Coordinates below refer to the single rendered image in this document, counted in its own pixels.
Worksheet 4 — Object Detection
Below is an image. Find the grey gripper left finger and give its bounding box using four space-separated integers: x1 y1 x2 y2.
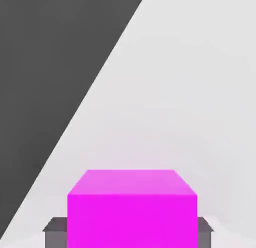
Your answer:
41 217 68 248

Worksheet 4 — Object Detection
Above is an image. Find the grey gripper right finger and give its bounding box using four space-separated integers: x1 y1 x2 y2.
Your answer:
196 216 215 248

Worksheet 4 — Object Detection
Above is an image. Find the small magenta cube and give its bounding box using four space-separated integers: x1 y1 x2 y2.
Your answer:
66 169 198 248

